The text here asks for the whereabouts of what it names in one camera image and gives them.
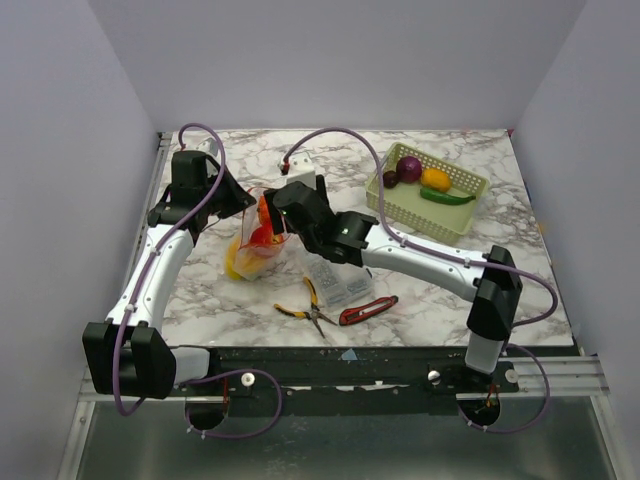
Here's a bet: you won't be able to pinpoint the orange toy pumpkin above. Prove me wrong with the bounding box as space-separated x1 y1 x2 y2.
257 195 272 227

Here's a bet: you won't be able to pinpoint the red toy apple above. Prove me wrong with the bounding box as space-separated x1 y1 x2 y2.
249 226 285 248

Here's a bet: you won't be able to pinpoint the clear zip top bag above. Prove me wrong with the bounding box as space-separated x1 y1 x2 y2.
225 186 290 281

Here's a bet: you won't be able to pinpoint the yellow toy mango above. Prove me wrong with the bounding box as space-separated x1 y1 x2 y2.
224 236 244 280

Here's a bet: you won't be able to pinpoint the yellow toy bell pepper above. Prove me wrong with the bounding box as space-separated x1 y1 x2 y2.
233 245 273 278

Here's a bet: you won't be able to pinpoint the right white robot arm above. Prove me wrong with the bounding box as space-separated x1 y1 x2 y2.
265 181 523 392

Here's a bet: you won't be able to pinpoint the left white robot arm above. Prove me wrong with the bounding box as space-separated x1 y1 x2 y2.
82 150 256 399

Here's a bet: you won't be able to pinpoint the clear plastic parts box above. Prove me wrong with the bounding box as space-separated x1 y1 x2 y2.
297 251 374 310

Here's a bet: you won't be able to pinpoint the dark purple toy plum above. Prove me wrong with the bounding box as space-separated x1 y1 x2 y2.
382 170 399 189

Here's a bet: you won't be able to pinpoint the beige perforated plastic basket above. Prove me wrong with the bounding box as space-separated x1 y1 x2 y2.
381 142 490 245

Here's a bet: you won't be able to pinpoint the purple toy onion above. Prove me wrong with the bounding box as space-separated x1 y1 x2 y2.
396 155 423 184

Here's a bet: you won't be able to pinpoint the red black utility knife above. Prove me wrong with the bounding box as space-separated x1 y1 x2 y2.
338 295 399 327

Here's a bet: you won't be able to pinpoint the orange toy lemon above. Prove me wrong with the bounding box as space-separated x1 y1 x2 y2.
420 168 452 193

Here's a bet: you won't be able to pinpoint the green toy chili pepper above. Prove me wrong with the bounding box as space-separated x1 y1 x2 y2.
420 187 476 206

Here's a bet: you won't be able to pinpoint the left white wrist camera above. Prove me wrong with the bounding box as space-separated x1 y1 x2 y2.
200 138 220 158

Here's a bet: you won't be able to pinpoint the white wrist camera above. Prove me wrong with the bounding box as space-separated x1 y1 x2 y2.
200 138 220 158
279 157 316 189

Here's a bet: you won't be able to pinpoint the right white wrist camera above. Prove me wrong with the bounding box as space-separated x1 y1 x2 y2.
279 157 316 189

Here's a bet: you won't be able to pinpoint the yellow handled pliers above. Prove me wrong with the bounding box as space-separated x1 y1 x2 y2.
273 276 338 339

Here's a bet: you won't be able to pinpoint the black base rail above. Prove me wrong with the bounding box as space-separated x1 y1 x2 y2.
178 347 519 417

